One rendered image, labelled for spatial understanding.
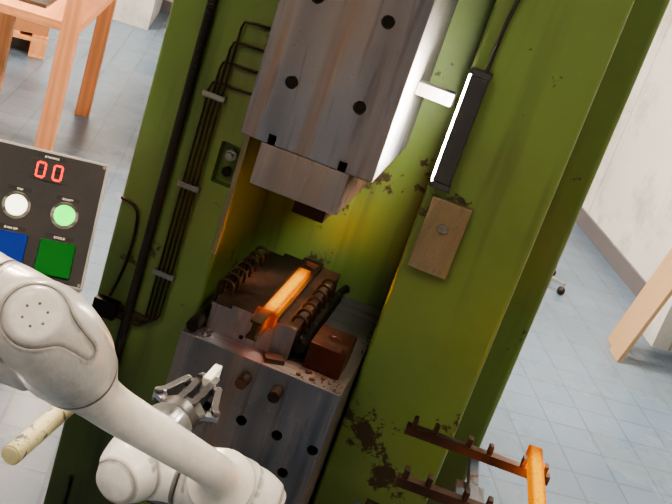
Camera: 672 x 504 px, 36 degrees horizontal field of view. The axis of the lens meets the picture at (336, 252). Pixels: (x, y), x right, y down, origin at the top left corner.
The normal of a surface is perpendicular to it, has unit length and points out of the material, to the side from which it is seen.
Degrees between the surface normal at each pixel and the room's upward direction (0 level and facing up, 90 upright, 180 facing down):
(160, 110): 90
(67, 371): 103
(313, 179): 90
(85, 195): 60
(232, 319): 90
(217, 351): 90
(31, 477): 0
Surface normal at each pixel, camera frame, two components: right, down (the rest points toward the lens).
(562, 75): -0.23, 0.27
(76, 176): 0.31, -0.10
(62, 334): 0.79, 0.28
